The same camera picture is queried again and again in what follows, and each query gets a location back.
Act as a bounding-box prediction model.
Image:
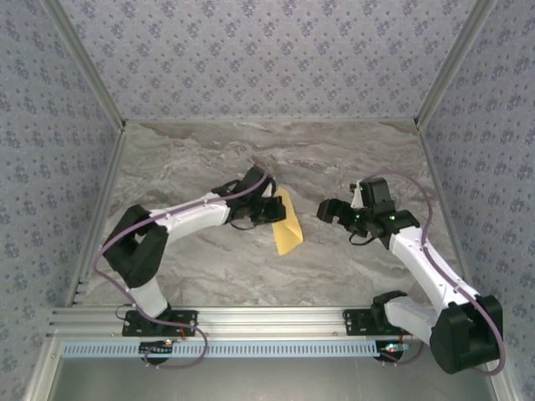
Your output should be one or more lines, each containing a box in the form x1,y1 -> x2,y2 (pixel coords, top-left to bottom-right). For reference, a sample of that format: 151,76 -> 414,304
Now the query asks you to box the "yellow paper sheet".
271,186 -> 305,256

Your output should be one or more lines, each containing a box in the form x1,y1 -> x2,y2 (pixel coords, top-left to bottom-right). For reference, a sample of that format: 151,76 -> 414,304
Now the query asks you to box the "small black circuit board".
140,340 -> 175,357
378,341 -> 410,363

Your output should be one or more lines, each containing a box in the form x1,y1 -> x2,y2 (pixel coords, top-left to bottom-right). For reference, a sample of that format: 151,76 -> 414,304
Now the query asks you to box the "grey metal panel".
24,336 -> 517,401

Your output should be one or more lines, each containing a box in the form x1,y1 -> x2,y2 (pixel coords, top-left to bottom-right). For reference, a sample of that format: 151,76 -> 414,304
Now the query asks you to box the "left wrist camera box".
240,165 -> 278,197

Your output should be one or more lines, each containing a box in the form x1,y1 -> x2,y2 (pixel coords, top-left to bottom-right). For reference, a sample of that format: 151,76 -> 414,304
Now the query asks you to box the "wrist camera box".
349,177 -> 396,214
240,165 -> 278,197

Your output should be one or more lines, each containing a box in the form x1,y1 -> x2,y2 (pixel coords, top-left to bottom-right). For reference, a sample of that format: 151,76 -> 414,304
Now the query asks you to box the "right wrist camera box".
349,177 -> 396,214

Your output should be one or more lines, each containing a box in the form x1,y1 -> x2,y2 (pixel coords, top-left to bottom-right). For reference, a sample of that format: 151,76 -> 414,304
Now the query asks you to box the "aluminium side rail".
415,123 -> 480,306
64,124 -> 127,308

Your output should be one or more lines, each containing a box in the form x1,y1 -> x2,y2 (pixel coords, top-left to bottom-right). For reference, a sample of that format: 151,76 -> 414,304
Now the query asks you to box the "long aluminium mounting rail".
45,306 -> 502,338

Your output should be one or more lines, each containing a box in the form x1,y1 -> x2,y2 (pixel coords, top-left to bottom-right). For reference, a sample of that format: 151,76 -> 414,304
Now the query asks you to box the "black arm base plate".
342,307 -> 421,338
121,309 -> 200,338

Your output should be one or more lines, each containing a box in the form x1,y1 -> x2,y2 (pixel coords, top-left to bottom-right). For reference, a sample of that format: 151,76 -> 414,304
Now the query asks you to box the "slotted pale cable duct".
61,338 -> 403,359

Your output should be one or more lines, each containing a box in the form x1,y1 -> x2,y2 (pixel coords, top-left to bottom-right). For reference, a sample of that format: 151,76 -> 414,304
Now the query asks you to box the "aluminium corner post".
412,0 -> 499,127
39,0 -> 127,131

